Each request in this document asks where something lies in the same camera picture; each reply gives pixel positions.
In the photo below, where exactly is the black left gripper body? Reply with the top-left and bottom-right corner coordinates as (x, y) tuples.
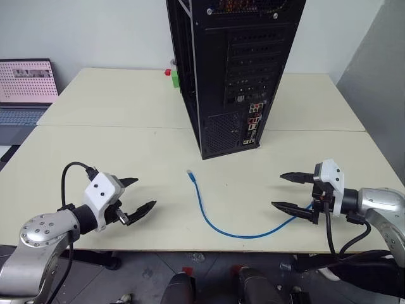
(104, 175), (130, 226)

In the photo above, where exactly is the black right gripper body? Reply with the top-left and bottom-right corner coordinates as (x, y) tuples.
(311, 163), (335, 220)

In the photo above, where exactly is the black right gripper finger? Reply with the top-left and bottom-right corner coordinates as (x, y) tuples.
(279, 172), (315, 186)
(271, 201), (319, 225)

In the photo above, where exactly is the black table foot with caster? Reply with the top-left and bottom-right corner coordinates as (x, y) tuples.
(68, 250), (123, 271)

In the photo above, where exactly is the black stand base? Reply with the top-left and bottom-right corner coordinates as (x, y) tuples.
(292, 250), (405, 299)

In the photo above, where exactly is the dark rounded shape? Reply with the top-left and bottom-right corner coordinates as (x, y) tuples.
(162, 271), (197, 304)
(232, 265), (286, 304)

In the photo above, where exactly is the black computer tower case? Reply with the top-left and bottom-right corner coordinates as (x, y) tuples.
(165, 0), (307, 160)

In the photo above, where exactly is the grey laptop with pink screen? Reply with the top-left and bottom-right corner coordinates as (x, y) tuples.
(0, 58), (60, 146)

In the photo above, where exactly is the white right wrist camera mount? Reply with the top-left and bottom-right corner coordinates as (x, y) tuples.
(314, 159), (346, 218)

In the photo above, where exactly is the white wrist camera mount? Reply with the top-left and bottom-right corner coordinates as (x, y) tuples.
(314, 159), (346, 218)
(82, 172), (123, 232)

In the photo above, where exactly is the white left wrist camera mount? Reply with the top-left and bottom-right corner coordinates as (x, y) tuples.
(82, 172), (123, 232)

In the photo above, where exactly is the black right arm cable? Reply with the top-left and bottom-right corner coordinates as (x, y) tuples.
(322, 194), (396, 264)

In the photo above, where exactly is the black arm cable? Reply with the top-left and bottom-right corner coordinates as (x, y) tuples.
(47, 161), (97, 304)
(322, 194), (396, 264)

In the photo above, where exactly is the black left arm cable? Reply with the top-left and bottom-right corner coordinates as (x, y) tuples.
(47, 161), (97, 304)

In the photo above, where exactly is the blue ethernet cable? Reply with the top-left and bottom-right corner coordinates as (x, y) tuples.
(186, 169), (315, 239)

